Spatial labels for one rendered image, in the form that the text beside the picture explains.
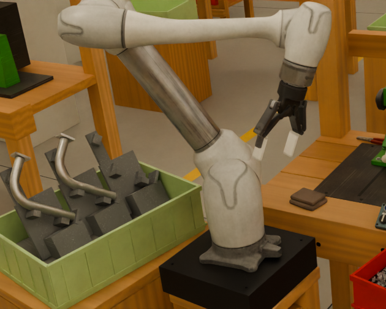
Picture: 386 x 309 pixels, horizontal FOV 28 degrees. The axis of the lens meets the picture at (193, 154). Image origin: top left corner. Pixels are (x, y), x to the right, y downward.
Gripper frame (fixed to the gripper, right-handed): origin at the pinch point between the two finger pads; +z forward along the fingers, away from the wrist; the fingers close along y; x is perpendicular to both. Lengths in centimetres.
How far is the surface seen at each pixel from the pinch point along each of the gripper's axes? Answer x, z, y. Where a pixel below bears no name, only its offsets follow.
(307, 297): -14.9, 40.6, 15.8
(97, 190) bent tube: 63, 41, -3
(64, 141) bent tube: 74, 27, -11
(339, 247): -8, 32, 38
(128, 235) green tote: 40, 45, -7
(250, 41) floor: 341, 66, 402
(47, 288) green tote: 42, 60, -33
